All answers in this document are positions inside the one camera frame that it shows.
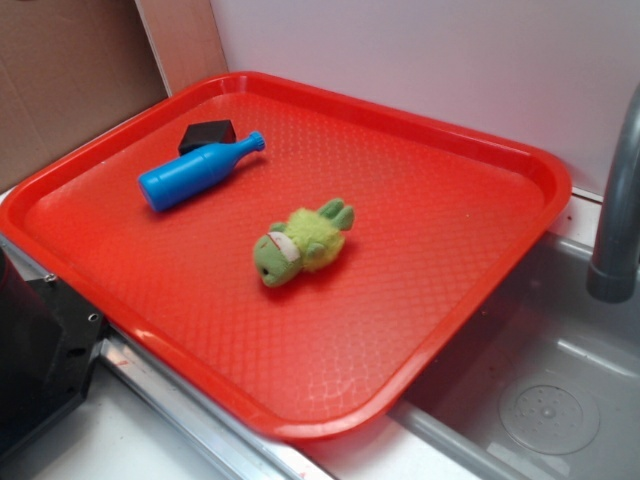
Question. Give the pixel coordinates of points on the green plush frog toy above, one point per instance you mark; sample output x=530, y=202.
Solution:
x=308, y=241

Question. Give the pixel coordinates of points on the red plastic tray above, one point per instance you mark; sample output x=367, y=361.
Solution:
x=442, y=215

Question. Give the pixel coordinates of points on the black cube block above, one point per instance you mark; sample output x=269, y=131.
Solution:
x=211, y=132

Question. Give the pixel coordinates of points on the blue plastic toy bottle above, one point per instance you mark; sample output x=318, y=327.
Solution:
x=192, y=173

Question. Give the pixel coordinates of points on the grey toy sink basin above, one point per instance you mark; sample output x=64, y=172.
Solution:
x=542, y=382

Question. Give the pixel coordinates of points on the grey faucet spout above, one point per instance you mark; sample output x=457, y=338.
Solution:
x=614, y=263

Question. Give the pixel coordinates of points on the brown cardboard panel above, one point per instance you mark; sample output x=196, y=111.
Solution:
x=70, y=71

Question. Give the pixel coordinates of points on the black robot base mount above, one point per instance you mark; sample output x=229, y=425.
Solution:
x=50, y=339

